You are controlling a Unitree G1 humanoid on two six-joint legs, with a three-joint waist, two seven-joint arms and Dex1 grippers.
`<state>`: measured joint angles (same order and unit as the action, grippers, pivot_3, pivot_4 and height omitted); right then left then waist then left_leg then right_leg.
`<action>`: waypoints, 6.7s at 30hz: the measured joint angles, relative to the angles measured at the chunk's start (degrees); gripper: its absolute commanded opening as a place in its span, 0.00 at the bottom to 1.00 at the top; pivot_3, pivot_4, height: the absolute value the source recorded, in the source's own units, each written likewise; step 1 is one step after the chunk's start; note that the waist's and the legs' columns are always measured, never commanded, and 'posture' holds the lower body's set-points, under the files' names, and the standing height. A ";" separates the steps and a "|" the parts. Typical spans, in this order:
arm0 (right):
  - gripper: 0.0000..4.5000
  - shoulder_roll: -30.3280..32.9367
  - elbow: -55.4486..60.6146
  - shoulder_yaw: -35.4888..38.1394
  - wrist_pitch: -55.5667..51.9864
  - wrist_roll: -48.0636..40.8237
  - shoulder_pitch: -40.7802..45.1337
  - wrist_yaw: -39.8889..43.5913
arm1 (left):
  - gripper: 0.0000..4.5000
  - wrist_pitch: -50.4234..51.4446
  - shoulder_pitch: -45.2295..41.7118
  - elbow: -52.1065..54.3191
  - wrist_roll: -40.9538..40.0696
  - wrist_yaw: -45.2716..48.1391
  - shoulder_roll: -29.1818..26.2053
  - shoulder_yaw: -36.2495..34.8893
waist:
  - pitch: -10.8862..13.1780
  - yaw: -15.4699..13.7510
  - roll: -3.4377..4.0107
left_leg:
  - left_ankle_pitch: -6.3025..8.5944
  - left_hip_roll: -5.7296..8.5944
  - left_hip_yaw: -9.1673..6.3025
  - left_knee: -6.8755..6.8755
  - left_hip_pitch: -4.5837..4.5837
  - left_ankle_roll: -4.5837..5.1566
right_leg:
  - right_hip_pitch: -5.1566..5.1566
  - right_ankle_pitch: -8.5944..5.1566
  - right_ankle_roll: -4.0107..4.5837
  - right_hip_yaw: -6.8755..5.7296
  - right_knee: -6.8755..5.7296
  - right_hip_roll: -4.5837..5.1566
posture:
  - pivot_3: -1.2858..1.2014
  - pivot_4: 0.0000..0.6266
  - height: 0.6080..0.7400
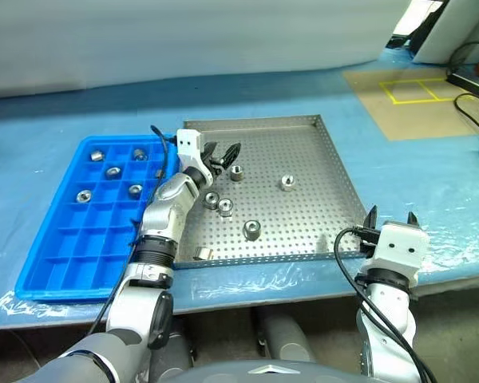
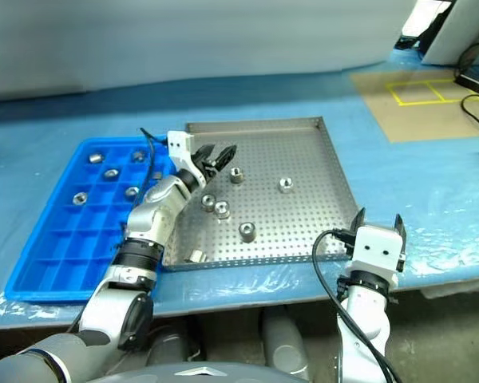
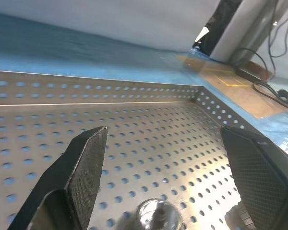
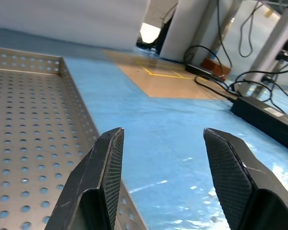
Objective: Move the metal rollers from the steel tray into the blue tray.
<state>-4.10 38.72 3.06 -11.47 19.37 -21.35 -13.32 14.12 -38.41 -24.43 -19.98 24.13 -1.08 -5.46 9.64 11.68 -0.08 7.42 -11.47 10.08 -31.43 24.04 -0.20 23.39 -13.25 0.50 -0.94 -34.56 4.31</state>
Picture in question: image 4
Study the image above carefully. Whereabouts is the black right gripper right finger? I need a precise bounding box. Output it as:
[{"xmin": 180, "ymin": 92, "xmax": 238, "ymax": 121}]
[{"xmin": 203, "ymin": 127, "xmax": 288, "ymax": 230}]

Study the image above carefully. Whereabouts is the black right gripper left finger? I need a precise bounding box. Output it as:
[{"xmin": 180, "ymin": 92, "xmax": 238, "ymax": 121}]
[{"xmin": 44, "ymin": 127, "xmax": 125, "ymax": 230}]

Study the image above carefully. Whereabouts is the black power adapter brick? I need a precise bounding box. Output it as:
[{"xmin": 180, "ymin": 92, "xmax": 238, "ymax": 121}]
[{"xmin": 231, "ymin": 95, "xmax": 288, "ymax": 154}]

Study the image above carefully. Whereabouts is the perforated metal tray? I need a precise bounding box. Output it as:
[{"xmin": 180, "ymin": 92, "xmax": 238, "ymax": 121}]
[{"xmin": 0, "ymin": 46, "xmax": 148, "ymax": 230}]

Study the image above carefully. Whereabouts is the brown cardboard mat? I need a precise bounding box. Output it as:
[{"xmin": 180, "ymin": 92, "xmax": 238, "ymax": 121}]
[{"xmin": 103, "ymin": 49, "xmax": 233, "ymax": 99}]

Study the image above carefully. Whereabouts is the brown wooden block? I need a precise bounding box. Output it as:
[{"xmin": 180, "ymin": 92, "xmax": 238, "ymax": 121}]
[{"xmin": 201, "ymin": 57, "xmax": 232, "ymax": 75}]

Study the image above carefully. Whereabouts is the grey metal table leg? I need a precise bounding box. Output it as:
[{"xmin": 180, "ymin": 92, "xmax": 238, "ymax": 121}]
[{"xmin": 243, "ymin": 0, "xmax": 288, "ymax": 96}]

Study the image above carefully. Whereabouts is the white foam backdrop sheet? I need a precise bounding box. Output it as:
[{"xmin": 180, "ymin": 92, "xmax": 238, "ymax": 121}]
[{"xmin": 0, "ymin": 0, "xmax": 151, "ymax": 52}]

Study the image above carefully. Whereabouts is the white upright panel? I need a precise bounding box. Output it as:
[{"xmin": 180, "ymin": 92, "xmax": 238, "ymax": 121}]
[{"xmin": 159, "ymin": 0, "xmax": 221, "ymax": 60}]

